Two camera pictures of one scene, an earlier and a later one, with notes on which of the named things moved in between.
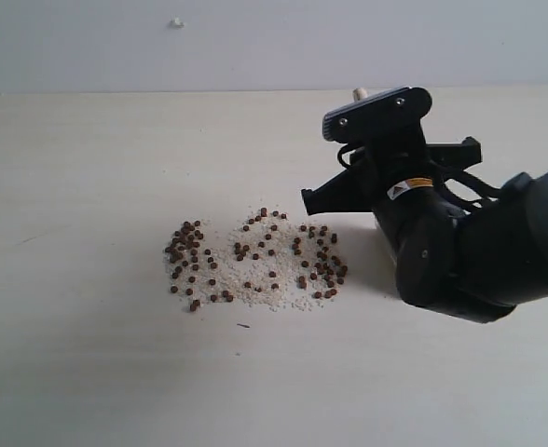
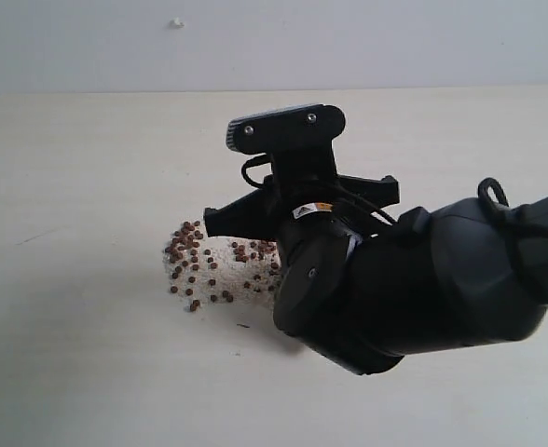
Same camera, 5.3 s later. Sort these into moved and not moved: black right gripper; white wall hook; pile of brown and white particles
Moved: black right gripper
Not moved: white wall hook; pile of brown and white particles
